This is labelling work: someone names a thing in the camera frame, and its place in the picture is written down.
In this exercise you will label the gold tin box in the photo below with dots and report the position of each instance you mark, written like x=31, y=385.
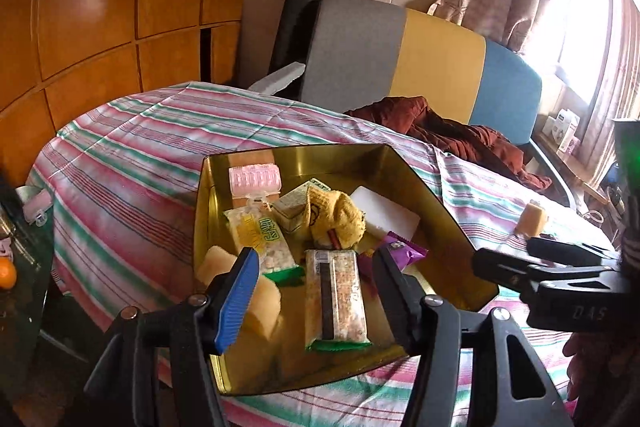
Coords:
x=440, y=252

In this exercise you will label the person's right hand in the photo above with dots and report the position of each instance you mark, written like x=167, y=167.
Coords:
x=580, y=362

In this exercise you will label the white foam strip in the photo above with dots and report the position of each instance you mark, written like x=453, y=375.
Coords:
x=277, y=79

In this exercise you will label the window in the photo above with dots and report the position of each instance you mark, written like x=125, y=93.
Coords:
x=570, y=17

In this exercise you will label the yellow sponge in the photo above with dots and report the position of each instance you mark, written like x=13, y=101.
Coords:
x=215, y=264
x=531, y=219

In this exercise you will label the white foam block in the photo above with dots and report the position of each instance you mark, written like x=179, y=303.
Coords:
x=390, y=212

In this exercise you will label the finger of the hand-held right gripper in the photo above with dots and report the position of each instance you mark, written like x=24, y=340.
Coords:
x=570, y=253
x=505, y=269

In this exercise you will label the yellow green candy packet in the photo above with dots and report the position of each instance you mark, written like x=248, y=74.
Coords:
x=260, y=237

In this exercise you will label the wooden desk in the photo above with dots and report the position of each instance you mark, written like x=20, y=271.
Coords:
x=570, y=169

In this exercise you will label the small cream carton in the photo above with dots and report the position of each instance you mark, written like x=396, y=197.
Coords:
x=295, y=207

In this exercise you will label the yellow knitted sock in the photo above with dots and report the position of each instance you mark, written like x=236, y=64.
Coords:
x=337, y=217

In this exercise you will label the small pink packet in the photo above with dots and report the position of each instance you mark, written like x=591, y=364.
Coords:
x=570, y=144

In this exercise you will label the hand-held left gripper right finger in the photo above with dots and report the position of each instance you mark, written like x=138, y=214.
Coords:
x=392, y=302

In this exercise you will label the clear rice bar packet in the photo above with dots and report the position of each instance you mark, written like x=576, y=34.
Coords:
x=335, y=297

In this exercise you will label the glass side table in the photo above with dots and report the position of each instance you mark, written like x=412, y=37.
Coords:
x=25, y=287

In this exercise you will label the purple snack packet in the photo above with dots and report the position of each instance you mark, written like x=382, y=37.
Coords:
x=405, y=252

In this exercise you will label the rust brown jacket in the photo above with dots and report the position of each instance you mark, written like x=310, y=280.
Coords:
x=450, y=132

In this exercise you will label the striped pink green bedsheet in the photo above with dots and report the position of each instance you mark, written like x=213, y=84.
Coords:
x=125, y=167

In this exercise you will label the white plastic clip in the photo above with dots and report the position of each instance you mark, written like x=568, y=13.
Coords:
x=36, y=207

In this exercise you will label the pink wafer packet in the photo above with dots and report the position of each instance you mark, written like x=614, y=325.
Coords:
x=255, y=182

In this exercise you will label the yellow sponge cake piece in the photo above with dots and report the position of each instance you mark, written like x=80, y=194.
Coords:
x=265, y=309

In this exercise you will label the orange fruit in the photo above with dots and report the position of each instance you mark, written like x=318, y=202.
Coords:
x=7, y=273

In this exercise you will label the grey yellow blue sofa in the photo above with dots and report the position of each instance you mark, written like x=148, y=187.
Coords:
x=435, y=62

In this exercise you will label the black rolled mat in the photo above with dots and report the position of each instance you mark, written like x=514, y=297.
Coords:
x=297, y=17

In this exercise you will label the tall white box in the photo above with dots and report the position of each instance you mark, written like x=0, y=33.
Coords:
x=565, y=127

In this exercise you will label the striped beige curtain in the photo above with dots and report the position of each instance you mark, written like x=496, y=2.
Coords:
x=620, y=57

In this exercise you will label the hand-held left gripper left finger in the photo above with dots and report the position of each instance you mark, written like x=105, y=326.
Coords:
x=240, y=302

